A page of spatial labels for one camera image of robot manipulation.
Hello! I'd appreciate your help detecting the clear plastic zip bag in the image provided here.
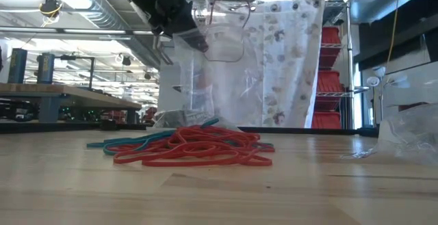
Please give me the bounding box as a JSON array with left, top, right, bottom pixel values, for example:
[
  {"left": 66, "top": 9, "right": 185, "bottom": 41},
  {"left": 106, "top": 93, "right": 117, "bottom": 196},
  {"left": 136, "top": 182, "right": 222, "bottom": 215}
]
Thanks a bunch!
[
  {"left": 342, "top": 103, "right": 438, "bottom": 166},
  {"left": 152, "top": 108, "right": 240, "bottom": 132},
  {"left": 172, "top": 25, "right": 250, "bottom": 125}
]

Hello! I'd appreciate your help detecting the red rubber bands heap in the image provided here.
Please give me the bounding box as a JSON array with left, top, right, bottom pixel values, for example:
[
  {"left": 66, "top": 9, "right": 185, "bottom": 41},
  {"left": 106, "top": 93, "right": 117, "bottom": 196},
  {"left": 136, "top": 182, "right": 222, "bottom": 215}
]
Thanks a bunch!
[{"left": 112, "top": 124, "right": 276, "bottom": 168}]

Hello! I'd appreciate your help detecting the green rubber bands heap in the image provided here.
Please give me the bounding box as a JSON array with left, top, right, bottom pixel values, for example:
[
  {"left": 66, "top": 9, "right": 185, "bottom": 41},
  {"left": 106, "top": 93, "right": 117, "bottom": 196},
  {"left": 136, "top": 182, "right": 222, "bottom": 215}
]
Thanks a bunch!
[{"left": 86, "top": 117, "right": 274, "bottom": 157}]

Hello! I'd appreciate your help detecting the white floral curtain cloth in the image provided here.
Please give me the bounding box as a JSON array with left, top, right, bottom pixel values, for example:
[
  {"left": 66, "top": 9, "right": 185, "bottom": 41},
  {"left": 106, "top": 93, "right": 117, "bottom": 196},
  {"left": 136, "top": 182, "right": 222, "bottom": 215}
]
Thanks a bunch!
[{"left": 159, "top": 0, "right": 326, "bottom": 129}]

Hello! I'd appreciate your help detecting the long ceiling light strip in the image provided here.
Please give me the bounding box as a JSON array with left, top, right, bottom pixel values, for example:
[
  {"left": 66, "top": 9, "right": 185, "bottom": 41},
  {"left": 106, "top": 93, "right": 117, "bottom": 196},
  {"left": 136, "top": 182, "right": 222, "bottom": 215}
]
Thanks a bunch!
[{"left": 0, "top": 26, "right": 157, "bottom": 36}]

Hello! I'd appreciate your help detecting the red plastic bin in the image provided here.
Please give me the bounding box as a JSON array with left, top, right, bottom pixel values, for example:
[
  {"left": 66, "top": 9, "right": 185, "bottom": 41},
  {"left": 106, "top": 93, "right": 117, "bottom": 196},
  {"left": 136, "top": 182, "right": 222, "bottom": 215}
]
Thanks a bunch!
[
  {"left": 320, "top": 26, "right": 343, "bottom": 59},
  {"left": 311, "top": 111, "right": 343, "bottom": 129},
  {"left": 315, "top": 70, "right": 345, "bottom": 111}
]

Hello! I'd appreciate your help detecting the black metal stand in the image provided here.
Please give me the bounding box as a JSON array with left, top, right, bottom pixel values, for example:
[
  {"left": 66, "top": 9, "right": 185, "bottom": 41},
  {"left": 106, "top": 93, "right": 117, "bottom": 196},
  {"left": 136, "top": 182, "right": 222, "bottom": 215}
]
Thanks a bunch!
[{"left": 58, "top": 54, "right": 96, "bottom": 91}]

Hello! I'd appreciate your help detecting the black round puck white label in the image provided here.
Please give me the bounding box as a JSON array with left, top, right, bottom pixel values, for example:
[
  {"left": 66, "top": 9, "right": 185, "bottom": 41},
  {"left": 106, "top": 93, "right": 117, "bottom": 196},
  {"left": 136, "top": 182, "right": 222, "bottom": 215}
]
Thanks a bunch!
[{"left": 100, "top": 118, "right": 118, "bottom": 132}]

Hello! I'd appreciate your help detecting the grey metal workbench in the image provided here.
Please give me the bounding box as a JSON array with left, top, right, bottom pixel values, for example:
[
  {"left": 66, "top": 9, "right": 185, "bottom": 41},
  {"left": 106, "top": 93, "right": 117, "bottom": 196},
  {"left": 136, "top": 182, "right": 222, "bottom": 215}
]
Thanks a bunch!
[{"left": 0, "top": 82, "right": 143, "bottom": 124}]

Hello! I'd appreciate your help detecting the dark desk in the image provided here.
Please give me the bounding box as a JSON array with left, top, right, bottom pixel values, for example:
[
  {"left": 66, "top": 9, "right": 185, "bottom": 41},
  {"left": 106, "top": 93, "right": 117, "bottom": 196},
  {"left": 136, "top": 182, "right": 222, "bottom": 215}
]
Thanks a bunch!
[{"left": 353, "top": 0, "right": 438, "bottom": 67}]

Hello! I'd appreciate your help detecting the blue cylinder can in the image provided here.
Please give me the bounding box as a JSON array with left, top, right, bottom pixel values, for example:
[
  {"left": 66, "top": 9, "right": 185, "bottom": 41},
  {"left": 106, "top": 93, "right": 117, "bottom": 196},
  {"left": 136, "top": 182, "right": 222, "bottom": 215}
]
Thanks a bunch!
[
  {"left": 7, "top": 47, "right": 28, "bottom": 84},
  {"left": 36, "top": 52, "right": 56, "bottom": 84}
]

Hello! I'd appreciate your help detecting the white floor lamp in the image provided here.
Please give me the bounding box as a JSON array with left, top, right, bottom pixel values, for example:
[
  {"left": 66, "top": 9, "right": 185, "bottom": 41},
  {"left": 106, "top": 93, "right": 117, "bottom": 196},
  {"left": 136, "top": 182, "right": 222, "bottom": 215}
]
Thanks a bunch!
[{"left": 365, "top": 65, "right": 411, "bottom": 125}]

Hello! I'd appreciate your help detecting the black electronics under bench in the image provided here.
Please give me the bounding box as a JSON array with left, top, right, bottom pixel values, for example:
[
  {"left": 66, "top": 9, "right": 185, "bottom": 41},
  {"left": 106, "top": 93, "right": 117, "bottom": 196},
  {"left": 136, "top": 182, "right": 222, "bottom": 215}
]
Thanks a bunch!
[{"left": 0, "top": 100, "right": 39, "bottom": 123}]

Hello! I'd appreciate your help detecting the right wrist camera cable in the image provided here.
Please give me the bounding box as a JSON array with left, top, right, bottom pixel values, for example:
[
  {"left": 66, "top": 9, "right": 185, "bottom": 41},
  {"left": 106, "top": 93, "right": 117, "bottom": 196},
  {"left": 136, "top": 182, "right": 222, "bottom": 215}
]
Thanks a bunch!
[{"left": 207, "top": 0, "right": 253, "bottom": 64}]

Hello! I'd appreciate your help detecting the silver ventilation duct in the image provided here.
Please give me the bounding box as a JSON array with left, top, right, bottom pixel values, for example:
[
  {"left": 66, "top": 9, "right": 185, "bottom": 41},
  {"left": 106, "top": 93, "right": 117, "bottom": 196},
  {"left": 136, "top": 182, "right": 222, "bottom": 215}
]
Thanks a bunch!
[{"left": 40, "top": 0, "right": 164, "bottom": 69}]

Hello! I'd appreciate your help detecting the yellow black cable coil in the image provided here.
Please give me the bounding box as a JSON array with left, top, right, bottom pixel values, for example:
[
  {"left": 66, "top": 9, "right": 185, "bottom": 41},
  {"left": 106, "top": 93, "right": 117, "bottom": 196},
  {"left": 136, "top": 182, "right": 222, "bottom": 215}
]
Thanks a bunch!
[{"left": 38, "top": 0, "right": 64, "bottom": 26}]

